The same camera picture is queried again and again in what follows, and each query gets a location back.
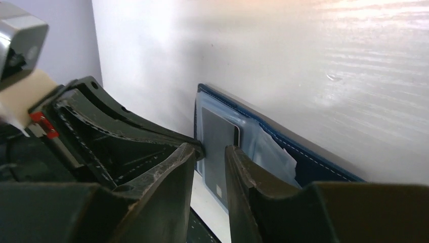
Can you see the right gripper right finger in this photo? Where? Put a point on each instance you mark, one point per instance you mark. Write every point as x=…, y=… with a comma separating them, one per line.
x=263, y=208

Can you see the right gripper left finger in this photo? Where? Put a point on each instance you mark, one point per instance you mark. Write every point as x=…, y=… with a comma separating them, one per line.
x=153, y=207

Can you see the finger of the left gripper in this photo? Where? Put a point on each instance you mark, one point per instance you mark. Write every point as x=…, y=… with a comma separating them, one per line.
x=96, y=139

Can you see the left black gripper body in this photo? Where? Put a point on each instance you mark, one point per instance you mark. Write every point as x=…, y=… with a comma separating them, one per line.
x=28, y=159

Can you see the grey chip credit card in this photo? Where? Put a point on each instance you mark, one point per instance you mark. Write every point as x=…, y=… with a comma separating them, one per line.
x=217, y=134

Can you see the blue leather card holder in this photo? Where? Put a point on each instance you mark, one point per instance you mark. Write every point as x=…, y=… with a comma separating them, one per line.
x=276, y=149

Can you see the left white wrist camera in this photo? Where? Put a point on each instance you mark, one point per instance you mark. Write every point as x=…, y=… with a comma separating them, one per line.
x=22, y=84

